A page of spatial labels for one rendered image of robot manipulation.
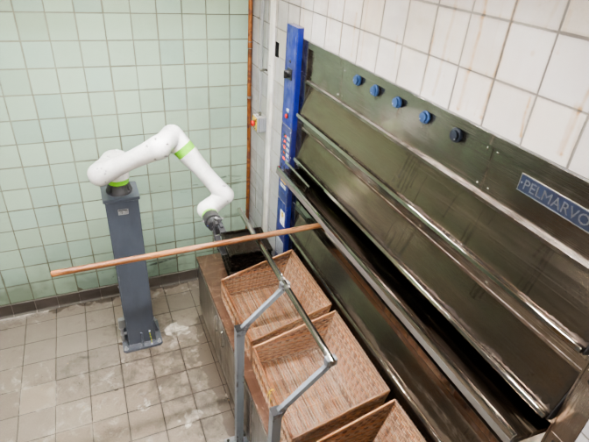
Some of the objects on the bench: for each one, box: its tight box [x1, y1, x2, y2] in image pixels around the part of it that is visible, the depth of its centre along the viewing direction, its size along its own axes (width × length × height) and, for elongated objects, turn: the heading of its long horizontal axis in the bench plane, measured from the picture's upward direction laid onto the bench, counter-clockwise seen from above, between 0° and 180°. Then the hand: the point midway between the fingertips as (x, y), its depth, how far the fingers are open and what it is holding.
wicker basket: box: [221, 249, 332, 361], centre depth 273 cm, size 49×56×28 cm
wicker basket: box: [252, 310, 390, 442], centre depth 227 cm, size 49×56×28 cm
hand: (223, 242), depth 237 cm, fingers open, 13 cm apart
